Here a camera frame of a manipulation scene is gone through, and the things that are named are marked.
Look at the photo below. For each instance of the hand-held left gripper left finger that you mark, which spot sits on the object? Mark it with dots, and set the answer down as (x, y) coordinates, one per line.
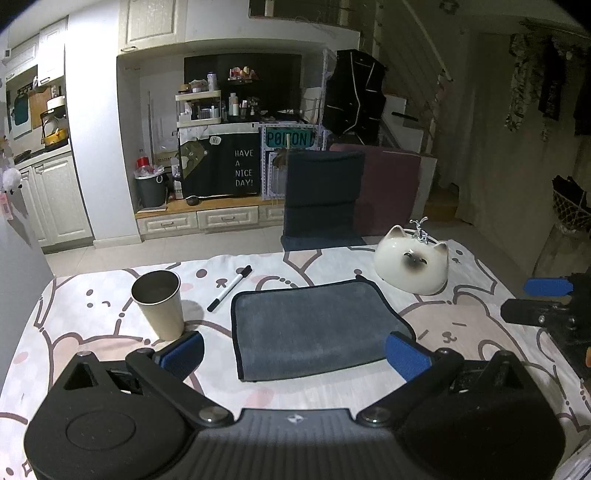
(183, 354)

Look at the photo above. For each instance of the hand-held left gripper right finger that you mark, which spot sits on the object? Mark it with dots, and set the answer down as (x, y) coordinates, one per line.
(407, 358)

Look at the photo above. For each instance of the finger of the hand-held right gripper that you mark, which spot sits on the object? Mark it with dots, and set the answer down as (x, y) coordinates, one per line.
(547, 286)
(526, 311)

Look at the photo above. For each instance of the grey towel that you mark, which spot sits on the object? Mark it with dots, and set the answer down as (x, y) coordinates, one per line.
(309, 330)

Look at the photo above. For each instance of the beige paper cup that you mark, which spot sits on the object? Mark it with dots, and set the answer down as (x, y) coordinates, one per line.
(159, 304)

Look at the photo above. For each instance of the black and white marker pen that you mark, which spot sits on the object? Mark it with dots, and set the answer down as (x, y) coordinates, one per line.
(228, 290)

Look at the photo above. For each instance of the white cat-shaped ceramic ornament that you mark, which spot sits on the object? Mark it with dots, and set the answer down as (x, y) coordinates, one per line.
(411, 263)

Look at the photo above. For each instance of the bear printed table cloth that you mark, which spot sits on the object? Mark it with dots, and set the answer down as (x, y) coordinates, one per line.
(92, 323)

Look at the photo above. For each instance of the grey trash bin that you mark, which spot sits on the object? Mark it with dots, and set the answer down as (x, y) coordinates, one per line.
(151, 190)

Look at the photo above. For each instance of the maroon board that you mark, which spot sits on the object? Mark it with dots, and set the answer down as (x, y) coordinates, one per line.
(392, 189)

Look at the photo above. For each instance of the dark blue chair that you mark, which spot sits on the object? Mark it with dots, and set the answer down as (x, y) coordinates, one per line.
(321, 194)

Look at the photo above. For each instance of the black printed curtain cloth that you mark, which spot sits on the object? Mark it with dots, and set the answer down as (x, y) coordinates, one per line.
(226, 166)

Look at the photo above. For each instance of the black hanging garment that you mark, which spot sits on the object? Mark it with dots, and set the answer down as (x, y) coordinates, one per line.
(551, 83)

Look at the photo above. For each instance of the floral hanging garment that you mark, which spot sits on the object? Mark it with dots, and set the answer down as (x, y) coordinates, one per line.
(521, 83)

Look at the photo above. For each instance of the green sign plate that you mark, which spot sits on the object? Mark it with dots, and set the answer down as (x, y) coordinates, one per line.
(287, 139)

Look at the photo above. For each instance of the white storage shelf rack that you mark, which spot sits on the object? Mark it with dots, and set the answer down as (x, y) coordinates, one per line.
(198, 108)

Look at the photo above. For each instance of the white plush toy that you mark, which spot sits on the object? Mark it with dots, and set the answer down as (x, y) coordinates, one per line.
(10, 179)

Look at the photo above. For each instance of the yellow pot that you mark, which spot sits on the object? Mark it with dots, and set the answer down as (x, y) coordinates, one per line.
(55, 135)

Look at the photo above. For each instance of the black jacket with white trim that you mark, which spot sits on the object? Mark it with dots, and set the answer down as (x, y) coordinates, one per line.
(355, 92)

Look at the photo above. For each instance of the wooden cutting board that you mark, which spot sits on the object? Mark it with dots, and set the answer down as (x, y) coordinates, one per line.
(39, 108)

